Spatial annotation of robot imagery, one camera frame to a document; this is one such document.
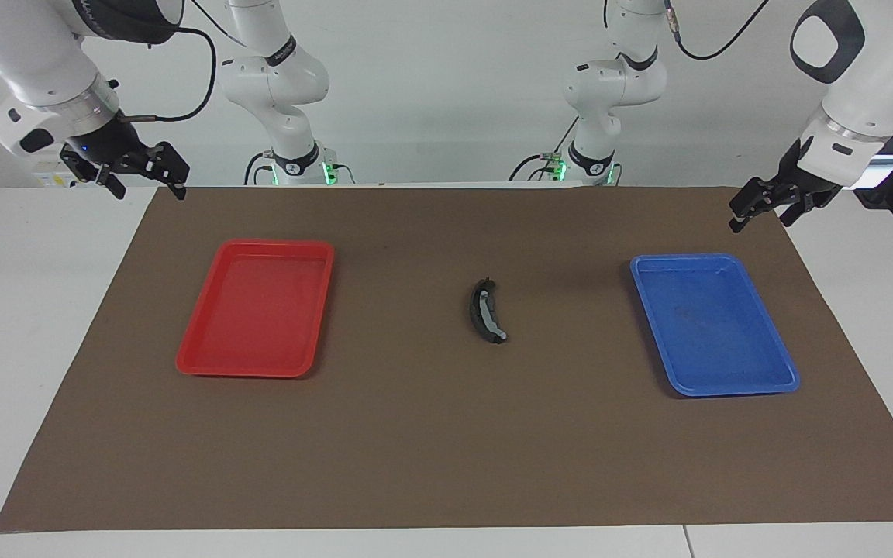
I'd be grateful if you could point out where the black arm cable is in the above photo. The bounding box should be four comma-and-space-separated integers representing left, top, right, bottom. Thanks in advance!
117, 0, 219, 123
666, 0, 771, 62

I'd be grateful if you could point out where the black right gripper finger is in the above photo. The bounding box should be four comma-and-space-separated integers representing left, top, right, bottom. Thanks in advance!
60, 146, 126, 201
140, 141, 190, 202

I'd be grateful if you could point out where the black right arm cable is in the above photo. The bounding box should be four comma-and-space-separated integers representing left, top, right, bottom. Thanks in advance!
117, 0, 219, 123

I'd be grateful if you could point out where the white wall socket box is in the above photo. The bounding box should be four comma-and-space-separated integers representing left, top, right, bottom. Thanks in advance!
30, 150, 116, 189

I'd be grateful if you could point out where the black base cable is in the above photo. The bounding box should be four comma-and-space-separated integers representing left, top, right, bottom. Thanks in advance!
243, 151, 278, 187
512, 116, 578, 182

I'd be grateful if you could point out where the red plastic tray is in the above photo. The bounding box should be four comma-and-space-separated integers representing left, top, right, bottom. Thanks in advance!
175, 239, 336, 379

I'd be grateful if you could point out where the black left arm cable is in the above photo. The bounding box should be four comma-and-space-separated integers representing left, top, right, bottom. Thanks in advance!
666, 0, 771, 62

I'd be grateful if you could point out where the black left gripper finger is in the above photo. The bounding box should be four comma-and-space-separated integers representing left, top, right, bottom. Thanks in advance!
780, 190, 821, 228
729, 177, 777, 234

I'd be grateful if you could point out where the brown table mat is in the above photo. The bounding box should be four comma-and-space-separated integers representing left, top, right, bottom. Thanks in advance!
0, 186, 893, 532

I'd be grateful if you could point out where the blue plastic tray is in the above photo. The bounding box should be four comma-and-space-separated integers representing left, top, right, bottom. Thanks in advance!
630, 253, 801, 398

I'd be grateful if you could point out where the curved brake shoe silver web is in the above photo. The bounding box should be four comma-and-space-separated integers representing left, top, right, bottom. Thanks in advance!
467, 277, 509, 346

